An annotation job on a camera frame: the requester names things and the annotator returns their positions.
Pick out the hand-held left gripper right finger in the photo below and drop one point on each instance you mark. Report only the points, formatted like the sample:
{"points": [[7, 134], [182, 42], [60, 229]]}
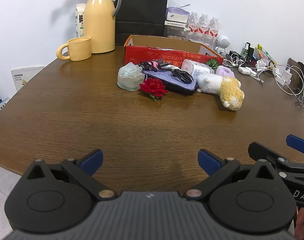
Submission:
{"points": [[208, 161]]}

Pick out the white flat box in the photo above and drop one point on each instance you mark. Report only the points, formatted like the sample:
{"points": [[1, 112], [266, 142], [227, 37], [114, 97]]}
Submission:
{"points": [[175, 23]]}

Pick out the red rose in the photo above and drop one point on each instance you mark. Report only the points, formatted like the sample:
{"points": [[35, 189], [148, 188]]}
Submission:
{"points": [[153, 86]]}

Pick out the purple cloth pouch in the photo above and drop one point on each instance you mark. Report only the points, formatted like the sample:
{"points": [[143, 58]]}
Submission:
{"points": [[164, 80]]}

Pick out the white robot toy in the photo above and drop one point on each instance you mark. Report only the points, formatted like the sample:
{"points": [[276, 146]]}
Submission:
{"points": [[222, 42]]}

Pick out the purple tissue pack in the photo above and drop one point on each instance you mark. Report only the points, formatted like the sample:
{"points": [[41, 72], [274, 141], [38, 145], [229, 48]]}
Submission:
{"points": [[178, 13]]}

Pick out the eyeglasses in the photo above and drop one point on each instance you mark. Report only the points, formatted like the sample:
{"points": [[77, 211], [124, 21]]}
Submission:
{"points": [[303, 100]]}

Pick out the red cardboard box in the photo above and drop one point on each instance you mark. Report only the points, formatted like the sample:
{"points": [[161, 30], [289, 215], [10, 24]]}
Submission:
{"points": [[154, 55]]}

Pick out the white booklet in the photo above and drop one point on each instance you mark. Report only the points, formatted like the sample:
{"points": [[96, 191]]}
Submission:
{"points": [[26, 77]]}

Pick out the black paper bag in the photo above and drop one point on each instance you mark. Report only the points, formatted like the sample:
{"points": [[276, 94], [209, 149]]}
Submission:
{"points": [[142, 10]]}

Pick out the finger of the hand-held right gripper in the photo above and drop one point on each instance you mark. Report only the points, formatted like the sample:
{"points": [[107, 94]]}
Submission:
{"points": [[262, 151], [299, 143]]}

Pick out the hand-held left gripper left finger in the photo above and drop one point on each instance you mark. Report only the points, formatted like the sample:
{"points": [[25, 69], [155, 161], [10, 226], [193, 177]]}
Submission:
{"points": [[93, 158]]}

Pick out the clear snack container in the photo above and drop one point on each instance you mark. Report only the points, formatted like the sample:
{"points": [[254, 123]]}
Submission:
{"points": [[175, 33]]}

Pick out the clear plastic container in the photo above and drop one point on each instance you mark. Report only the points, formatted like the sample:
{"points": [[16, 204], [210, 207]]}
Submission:
{"points": [[129, 77]]}

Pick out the dark green bottle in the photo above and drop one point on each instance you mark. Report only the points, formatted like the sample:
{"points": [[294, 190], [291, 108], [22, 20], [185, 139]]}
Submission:
{"points": [[246, 50]]}

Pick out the yellow thermos jug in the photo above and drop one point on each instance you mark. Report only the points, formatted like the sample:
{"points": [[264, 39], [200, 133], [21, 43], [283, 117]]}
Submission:
{"points": [[99, 25]]}

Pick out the white charger plug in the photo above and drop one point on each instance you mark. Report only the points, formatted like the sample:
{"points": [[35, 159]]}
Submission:
{"points": [[283, 76]]}

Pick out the brown leather wallet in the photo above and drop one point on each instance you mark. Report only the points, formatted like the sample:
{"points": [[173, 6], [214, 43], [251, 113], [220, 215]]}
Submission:
{"points": [[300, 76]]}

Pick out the purple scrunchie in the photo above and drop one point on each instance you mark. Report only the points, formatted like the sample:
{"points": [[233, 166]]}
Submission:
{"points": [[225, 71]]}

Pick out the white and yellow plush toy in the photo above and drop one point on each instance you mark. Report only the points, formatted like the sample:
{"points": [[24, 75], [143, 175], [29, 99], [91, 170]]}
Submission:
{"points": [[224, 90]]}

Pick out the white milk carton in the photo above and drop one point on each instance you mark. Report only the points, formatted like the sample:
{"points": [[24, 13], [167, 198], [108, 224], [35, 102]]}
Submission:
{"points": [[79, 20]]}

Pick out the black power adapter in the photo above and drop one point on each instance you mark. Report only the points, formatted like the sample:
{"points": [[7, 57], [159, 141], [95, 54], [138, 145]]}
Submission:
{"points": [[233, 54]]}

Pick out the yellow mug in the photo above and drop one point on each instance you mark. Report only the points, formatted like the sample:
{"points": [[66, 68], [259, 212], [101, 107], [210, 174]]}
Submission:
{"points": [[79, 48]]}

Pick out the person's right hand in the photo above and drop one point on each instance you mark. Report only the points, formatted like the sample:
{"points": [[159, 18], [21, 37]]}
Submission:
{"points": [[302, 220]]}

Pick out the yellow green snack packet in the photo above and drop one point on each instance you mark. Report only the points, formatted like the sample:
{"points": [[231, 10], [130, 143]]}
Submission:
{"points": [[265, 53]]}

